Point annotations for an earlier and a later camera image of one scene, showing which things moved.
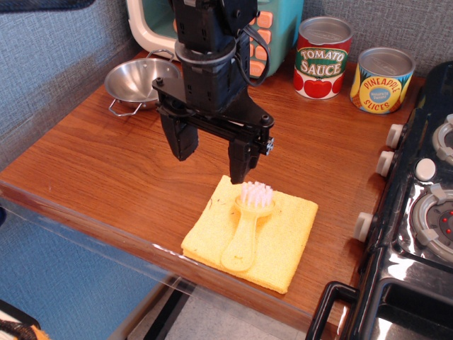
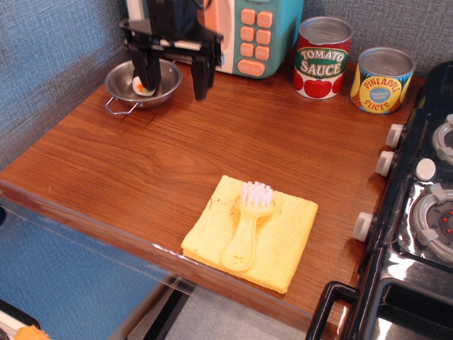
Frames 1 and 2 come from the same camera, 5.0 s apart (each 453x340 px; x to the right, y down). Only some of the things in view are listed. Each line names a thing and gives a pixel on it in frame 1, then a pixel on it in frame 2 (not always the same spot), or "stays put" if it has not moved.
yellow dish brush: (256, 200) stays put
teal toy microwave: (153, 28) stays put
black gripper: (214, 91) -> (147, 37)
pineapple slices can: (382, 80) stays put
